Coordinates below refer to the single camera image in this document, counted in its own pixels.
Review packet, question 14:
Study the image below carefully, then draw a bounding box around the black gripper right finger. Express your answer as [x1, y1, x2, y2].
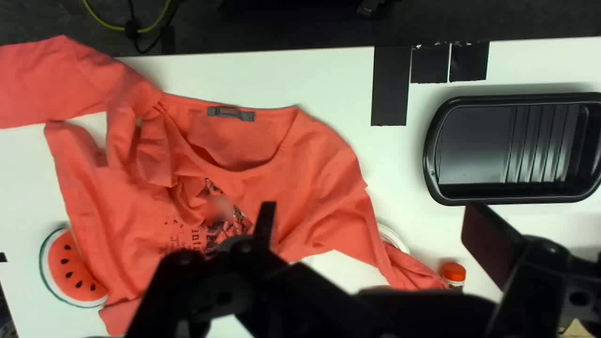
[459, 202, 601, 338]

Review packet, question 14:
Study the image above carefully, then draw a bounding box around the watermelon slice toy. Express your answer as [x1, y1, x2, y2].
[37, 223, 108, 309]

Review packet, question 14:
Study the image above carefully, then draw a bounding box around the orange sauce bottle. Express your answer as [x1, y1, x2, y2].
[437, 259, 469, 289]

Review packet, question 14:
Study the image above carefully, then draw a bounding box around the black plastic tray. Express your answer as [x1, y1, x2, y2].
[422, 91, 601, 206]

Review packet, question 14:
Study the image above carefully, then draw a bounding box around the long black tape strip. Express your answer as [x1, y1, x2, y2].
[369, 45, 413, 127]

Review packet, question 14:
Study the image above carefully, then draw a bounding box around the yellow-green cable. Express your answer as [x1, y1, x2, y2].
[78, 0, 176, 35]

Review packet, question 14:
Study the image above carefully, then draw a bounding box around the coral red long-sleeve shirt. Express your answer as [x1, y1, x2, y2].
[0, 33, 450, 338]

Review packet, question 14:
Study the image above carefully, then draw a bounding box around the thin black floor cable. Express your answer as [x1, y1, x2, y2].
[121, 0, 165, 54]

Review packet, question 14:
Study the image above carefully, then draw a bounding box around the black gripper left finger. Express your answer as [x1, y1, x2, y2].
[123, 200, 352, 338]

